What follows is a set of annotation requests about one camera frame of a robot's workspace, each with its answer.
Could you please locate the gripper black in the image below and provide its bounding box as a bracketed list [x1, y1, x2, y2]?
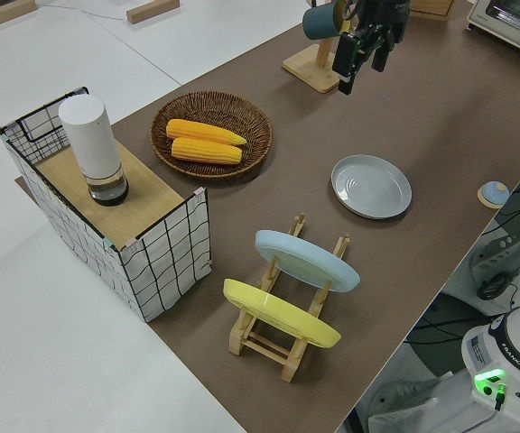
[334, 0, 413, 96]

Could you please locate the gray plate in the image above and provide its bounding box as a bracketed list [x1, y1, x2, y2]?
[330, 153, 413, 221]

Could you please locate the light blue plate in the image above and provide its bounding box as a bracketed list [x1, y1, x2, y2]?
[254, 228, 362, 295]

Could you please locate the yellow plate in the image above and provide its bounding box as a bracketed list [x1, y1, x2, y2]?
[222, 278, 343, 349]

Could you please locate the wooden plate rack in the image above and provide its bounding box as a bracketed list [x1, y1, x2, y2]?
[227, 211, 352, 383]

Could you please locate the teal mug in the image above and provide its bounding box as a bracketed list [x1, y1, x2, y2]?
[302, 0, 356, 41]

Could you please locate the wooden mug tree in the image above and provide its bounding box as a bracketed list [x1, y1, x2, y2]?
[281, 0, 341, 95]

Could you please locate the brown table mat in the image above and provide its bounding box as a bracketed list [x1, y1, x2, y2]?
[14, 0, 520, 433]

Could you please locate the cream toaster oven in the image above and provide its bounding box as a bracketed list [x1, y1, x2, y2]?
[466, 0, 520, 65]

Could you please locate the round wicker basket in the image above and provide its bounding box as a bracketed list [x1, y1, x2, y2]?
[150, 90, 274, 181]

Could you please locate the yellow corn cob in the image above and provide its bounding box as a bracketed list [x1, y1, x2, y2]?
[165, 117, 248, 147]
[170, 136, 244, 166]

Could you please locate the blue dome wooden base bell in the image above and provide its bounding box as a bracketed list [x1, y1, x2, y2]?
[477, 180, 510, 209]

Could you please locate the white cylinder with clear base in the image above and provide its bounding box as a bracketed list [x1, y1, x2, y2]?
[58, 93, 131, 207]

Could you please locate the black cable with plug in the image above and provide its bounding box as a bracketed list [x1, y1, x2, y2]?
[475, 252, 520, 302]

